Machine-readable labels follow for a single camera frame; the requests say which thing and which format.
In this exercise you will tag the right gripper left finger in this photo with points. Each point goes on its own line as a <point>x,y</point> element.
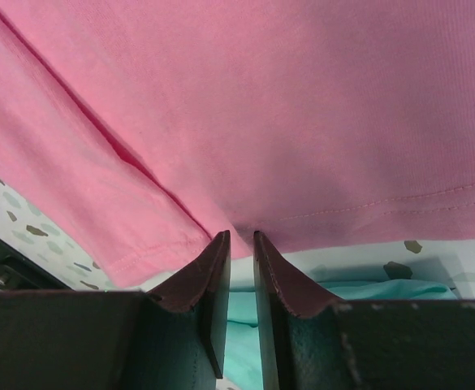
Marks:
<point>172,337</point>

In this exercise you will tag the folded teal t shirt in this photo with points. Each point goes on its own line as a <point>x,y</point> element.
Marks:
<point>242,352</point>

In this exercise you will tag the pink t shirt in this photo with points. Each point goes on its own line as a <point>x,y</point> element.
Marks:
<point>144,128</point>

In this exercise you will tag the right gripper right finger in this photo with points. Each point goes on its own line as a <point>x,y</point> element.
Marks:
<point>312,339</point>

